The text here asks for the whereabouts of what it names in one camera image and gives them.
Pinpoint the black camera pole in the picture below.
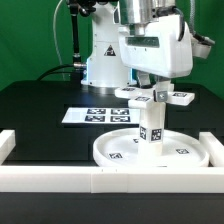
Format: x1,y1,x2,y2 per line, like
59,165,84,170
66,0,96,68

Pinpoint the white fiducial marker sheet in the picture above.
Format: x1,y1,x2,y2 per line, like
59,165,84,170
62,107,140,124

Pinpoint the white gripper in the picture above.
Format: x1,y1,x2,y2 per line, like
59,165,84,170
118,15,193,102

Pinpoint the grey cable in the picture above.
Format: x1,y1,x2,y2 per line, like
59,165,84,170
52,0,66,81

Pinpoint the white cross-shaped table base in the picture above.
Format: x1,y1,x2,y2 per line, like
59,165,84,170
115,87,195,110

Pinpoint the white round table top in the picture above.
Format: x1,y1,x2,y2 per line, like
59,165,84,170
93,128,209,168

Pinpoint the white right fence block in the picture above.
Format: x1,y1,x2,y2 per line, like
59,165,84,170
199,132,224,167

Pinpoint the black cable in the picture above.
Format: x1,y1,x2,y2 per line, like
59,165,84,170
35,64,83,82

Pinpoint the white left fence block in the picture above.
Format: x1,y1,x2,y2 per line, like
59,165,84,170
0,130,16,165

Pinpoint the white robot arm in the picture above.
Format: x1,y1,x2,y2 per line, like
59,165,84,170
83,0,215,102

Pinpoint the white fence block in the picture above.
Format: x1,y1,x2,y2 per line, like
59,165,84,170
0,130,16,165
199,132,224,167

